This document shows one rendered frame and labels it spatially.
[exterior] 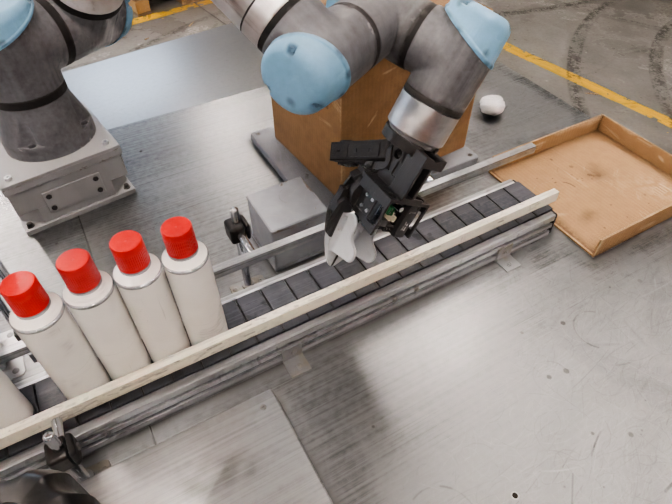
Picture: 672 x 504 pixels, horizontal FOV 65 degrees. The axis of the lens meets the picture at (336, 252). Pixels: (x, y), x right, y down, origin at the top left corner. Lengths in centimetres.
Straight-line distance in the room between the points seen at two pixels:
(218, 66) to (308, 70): 95
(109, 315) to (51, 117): 46
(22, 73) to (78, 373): 49
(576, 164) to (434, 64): 60
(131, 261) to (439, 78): 37
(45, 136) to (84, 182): 9
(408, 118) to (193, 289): 31
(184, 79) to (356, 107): 64
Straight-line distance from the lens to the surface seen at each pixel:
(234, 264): 69
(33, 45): 96
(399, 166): 64
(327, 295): 71
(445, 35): 60
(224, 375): 72
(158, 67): 146
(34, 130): 99
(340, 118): 84
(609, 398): 80
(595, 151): 120
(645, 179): 117
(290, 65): 50
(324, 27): 53
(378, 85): 85
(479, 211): 91
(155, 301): 61
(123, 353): 66
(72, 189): 101
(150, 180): 108
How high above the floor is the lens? 147
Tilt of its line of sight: 47 degrees down
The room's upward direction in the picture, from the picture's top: straight up
